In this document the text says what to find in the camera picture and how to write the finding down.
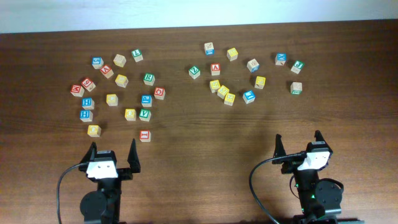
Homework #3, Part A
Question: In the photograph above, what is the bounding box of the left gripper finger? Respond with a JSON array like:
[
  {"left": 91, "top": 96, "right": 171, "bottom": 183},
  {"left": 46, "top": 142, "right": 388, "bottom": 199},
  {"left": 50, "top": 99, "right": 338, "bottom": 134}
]
[
  {"left": 80, "top": 142, "right": 97, "bottom": 164},
  {"left": 127, "top": 139, "right": 141, "bottom": 173}
]

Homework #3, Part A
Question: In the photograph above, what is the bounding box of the red I block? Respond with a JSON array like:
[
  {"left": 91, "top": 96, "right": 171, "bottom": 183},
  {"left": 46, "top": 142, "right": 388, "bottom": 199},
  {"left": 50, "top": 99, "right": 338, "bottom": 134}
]
[{"left": 139, "top": 130, "right": 151, "bottom": 142}]

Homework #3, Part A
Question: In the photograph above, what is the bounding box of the yellow C block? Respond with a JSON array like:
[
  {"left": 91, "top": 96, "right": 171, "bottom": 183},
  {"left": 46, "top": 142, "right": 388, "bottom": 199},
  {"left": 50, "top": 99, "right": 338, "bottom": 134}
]
[{"left": 106, "top": 94, "right": 118, "bottom": 106}]

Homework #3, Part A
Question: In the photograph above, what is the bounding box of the green R block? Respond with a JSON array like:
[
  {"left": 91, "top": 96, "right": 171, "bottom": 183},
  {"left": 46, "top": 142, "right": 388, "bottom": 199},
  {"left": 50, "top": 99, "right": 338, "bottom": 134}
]
[{"left": 143, "top": 73, "right": 155, "bottom": 86}]

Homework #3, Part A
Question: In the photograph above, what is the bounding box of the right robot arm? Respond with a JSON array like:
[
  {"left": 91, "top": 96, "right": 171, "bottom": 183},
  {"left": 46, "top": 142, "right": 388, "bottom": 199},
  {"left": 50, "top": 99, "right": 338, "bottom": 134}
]
[{"left": 272, "top": 130, "right": 344, "bottom": 223}]

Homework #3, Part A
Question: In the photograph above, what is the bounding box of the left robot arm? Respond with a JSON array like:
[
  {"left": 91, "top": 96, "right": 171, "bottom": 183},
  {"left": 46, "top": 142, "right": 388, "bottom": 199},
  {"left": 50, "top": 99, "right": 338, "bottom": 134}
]
[{"left": 78, "top": 141, "right": 141, "bottom": 224}]

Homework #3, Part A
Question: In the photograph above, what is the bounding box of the yellow O block left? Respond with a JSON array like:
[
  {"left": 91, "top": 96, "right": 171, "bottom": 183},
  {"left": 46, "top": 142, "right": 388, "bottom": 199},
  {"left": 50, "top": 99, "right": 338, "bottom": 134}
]
[{"left": 87, "top": 124, "right": 101, "bottom": 138}]

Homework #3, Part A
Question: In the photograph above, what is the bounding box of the yellow o block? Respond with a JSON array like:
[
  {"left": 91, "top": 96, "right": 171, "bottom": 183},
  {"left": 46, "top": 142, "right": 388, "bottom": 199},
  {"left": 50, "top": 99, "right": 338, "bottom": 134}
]
[
  {"left": 124, "top": 108, "right": 137, "bottom": 121},
  {"left": 87, "top": 124, "right": 101, "bottom": 138}
]

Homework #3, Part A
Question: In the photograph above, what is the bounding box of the blue H block lower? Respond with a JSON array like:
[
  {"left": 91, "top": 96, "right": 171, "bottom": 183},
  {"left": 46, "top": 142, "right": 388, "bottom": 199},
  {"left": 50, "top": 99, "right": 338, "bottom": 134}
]
[{"left": 80, "top": 110, "right": 93, "bottom": 122}]

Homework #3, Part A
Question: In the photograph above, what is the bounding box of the blue h block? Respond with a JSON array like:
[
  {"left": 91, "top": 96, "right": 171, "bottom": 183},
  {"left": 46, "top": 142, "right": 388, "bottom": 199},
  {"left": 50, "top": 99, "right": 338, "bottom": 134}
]
[
  {"left": 81, "top": 98, "right": 95, "bottom": 110},
  {"left": 80, "top": 110, "right": 93, "bottom": 122}
]

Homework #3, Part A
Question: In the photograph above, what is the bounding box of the yellow O block centre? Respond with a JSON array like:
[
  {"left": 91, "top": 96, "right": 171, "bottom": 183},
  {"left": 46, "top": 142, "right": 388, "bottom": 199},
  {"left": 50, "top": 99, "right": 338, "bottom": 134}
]
[{"left": 124, "top": 108, "right": 137, "bottom": 121}]

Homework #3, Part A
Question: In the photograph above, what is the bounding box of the green V block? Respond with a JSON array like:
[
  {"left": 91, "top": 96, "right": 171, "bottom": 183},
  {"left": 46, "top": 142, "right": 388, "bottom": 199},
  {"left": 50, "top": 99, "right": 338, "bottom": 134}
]
[{"left": 139, "top": 108, "right": 152, "bottom": 122}]

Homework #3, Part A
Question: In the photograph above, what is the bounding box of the blue H block upper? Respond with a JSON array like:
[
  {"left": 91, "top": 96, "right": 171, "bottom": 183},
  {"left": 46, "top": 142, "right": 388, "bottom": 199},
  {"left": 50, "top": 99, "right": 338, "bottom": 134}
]
[{"left": 81, "top": 98, "right": 95, "bottom": 110}]

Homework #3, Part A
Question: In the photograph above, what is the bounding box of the plain green-sided block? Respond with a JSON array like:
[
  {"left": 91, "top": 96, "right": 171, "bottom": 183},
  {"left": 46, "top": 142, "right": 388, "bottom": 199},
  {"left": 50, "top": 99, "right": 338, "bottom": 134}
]
[{"left": 290, "top": 82, "right": 302, "bottom": 95}]

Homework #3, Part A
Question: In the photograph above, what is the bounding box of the blue P block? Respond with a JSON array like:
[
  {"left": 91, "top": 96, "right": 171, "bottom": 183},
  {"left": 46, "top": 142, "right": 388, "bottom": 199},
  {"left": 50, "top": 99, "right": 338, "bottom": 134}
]
[{"left": 141, "top": 95, "right": 152, "bottom": 108}]

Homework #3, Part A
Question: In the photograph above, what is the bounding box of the blue E block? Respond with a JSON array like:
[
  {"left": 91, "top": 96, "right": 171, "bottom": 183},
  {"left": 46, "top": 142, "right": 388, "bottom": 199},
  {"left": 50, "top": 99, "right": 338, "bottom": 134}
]
[{"left": 243, "top": 90, "right": 256, "bottom": 104}]

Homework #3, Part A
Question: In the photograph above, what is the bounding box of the red M block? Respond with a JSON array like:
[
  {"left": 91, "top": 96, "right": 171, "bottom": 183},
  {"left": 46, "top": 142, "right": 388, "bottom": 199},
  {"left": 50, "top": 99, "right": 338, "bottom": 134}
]
[{"left": 70, "top": 85, "right": 85, "bottom": 97}]

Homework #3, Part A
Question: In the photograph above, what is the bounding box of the red Q block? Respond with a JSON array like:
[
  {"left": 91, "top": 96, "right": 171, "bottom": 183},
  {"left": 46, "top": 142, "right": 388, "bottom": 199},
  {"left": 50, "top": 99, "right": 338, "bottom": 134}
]
[{"left": 154, "top": 87, "right": 165, "bottom": 100}]

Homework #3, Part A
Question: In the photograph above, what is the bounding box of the red 9 block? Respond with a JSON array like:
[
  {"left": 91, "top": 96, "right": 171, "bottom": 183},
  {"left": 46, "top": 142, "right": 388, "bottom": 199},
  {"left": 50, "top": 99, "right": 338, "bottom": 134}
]
[{"left": 81, "top": 78, "right": 96, "bottom": 92}]

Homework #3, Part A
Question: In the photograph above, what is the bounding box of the yellow block lower cluster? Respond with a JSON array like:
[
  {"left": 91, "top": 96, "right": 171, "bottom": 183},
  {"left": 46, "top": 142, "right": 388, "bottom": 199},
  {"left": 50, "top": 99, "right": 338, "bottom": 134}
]
[{"left": 224, "top": 93, "right": 236, "bottom": 106}]

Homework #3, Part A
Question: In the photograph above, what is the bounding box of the yellow block cluster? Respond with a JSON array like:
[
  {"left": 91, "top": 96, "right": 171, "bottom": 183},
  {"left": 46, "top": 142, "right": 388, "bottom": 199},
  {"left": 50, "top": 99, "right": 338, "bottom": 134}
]
[
  {"left": 217, "top": 85, "right": 229, "bottom": 99},
  {"left": 224, "top": 93, "right": 236, "bottom": 106}
]

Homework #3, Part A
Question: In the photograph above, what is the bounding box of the green J block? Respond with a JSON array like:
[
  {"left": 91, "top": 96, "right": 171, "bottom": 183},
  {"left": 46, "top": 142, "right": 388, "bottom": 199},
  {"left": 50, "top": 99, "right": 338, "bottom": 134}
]
[{"left": 290, "top": 60, "right": 305, "bottom": 74}]

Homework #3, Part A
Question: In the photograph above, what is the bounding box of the yellow block upper left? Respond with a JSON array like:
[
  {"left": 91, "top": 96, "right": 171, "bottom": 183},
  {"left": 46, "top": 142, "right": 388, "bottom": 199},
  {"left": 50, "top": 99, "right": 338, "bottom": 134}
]
[{"left": 115, "top": 74, "right": 129, "bottom": 88}]

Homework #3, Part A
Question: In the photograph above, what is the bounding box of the yellow block middle cluster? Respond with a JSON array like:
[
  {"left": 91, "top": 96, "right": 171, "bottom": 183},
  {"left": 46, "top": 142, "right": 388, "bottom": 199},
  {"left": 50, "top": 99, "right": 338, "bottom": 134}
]
[{"left": 217, "top": 85, "right": 229, "bottom": 99}]

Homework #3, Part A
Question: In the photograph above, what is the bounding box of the blue K block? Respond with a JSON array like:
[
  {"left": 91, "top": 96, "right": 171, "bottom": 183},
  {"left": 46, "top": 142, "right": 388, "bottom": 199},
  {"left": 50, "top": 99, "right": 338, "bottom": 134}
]
[{"left": 275, "top": 53, "right": 287, "bottom": 66}]

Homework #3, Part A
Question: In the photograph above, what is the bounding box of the red A block left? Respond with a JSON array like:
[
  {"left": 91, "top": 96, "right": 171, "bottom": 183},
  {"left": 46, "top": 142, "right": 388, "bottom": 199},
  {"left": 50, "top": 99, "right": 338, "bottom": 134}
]
[{"left": 100, "top": 65, "right": 114, "bottom": 79}]

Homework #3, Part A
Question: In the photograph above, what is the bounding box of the red a block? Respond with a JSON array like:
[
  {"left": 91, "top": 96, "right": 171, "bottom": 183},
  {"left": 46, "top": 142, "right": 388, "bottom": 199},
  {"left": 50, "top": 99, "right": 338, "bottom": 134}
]
[
  {"left": 100, "top": 65, "right": 114, "bottom": 79},
  {"left": 211, "top": 63, "right": 221, "bottom": 76}
]

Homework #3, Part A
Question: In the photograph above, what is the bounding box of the plain blue-sided block right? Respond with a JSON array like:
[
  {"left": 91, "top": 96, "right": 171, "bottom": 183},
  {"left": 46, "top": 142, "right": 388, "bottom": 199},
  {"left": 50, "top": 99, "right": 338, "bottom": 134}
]
[{"left": 247, "top": 59, "right": 259, "bottom": 73}]

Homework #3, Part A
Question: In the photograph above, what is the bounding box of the plain blue-sided block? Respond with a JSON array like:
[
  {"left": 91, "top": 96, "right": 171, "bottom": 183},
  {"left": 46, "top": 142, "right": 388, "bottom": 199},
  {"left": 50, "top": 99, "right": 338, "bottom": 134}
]
[
  {"left": 204, "top": 42, "right": 215, "bottom": 55},
  {"left": 247, "top": 59, "right": 259, "bottom": 73}
]

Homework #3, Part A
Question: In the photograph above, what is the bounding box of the yellow S block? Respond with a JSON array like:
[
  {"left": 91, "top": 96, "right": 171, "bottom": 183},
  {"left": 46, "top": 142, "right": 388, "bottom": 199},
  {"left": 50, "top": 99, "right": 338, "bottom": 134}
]
[{"left": 210, "top": 80, "right": 221, "bottom": 93}]

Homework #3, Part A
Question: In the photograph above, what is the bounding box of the blue 5 block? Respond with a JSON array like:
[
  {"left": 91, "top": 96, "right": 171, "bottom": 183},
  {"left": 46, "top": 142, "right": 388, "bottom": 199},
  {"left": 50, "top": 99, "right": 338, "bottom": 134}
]
[{"left": 91, "top": 57, "right": 104, "bottom": 70}]

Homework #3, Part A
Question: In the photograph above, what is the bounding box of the plain yellow-edged block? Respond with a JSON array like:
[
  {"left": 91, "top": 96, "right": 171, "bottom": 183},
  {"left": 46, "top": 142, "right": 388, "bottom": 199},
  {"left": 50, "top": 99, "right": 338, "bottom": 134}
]
[{"left": 113, "top": 54, "right": 126, "bottom": 68}]

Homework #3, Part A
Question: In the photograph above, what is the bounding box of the green L block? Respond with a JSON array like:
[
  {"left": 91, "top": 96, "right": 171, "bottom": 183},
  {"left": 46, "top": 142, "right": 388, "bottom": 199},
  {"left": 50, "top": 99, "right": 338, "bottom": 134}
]
[{"left": 131, "top": 49, "right": 144, "bottom": 62}]

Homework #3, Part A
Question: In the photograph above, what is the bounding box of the red A block right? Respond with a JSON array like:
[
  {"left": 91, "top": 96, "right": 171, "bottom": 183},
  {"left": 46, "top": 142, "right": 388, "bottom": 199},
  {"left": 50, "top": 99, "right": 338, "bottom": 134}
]
[{"left": 211, "top": 63, "right": 221, "bottom": 76}]

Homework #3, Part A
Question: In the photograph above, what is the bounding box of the green Z block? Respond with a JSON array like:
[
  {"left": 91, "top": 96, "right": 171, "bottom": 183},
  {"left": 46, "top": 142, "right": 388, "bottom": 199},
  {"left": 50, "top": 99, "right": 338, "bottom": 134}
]
[{"left": 188, "top": 66, "right": 201, "bottom": 79}]

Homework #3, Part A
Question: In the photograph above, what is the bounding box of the yellow block top right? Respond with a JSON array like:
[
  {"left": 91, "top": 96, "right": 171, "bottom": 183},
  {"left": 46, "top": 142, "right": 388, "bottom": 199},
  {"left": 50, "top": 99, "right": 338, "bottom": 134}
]
[{"left": 226, "top": 47, "right": 238, "bottom": 61}]

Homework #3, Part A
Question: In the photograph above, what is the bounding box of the plain blue-sided block top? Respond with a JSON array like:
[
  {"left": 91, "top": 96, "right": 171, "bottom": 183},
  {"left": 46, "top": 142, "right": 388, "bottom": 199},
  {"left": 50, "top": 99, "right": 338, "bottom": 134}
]
[{"left": 204, "top": 42, "right": 215, "bottom": 55}]

